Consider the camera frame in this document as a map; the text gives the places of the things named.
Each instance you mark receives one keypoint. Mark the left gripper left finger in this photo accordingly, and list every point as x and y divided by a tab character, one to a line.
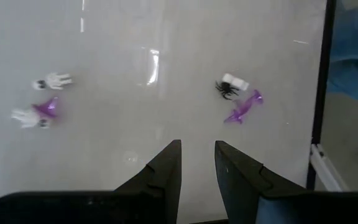
154	199

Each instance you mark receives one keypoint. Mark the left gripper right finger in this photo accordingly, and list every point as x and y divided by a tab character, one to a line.
244	193

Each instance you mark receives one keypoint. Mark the purple witch hat toy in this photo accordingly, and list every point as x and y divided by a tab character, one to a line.
47	107
253	99
235	115

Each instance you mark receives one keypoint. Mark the black toy spider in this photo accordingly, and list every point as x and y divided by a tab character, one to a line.
227	89

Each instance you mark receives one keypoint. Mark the small white block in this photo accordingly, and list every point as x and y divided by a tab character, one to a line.
236	81

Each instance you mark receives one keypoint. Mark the white skeleton toy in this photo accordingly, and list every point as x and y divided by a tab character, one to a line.
56	81
26	118

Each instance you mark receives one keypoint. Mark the silver aluminium bar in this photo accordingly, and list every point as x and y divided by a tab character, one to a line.
325	169

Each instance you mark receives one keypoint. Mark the blurred blue object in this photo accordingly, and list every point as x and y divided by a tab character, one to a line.
356	37

